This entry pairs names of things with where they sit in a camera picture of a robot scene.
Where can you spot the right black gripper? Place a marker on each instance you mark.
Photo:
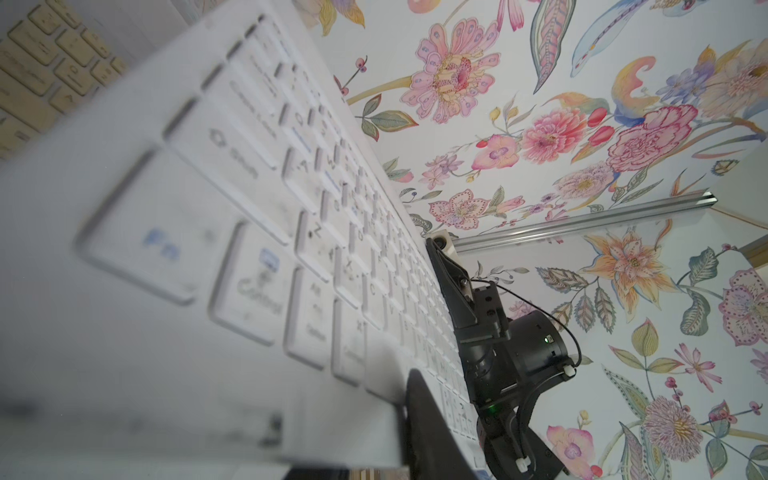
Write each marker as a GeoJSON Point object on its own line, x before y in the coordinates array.
{"type": "Point", "coordinates": [507, 365]}

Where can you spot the white keyboard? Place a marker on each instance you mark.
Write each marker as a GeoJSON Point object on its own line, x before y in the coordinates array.
{"type": "Point", "coordinates": [204, 270]}

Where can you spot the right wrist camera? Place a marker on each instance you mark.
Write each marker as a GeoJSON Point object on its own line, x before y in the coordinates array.
{"type": "Point", "coordinates": [444, 242]}

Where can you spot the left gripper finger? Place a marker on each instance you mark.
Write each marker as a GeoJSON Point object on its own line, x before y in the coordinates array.
{"type": "Point", "coordinates": [431, 451]}

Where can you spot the yellow keyboard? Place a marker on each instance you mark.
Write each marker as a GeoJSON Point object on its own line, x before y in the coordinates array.
{"type": "Point", "coordinates": [56, 56]}

